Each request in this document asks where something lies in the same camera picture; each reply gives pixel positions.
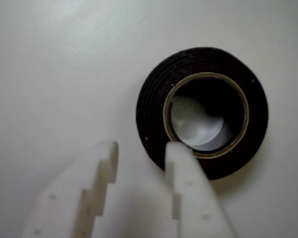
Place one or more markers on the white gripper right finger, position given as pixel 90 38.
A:
pixel 196 196

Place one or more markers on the red tape roll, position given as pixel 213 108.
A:
pixel 152 99

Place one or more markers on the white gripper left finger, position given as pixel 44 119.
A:
pixel 64 196

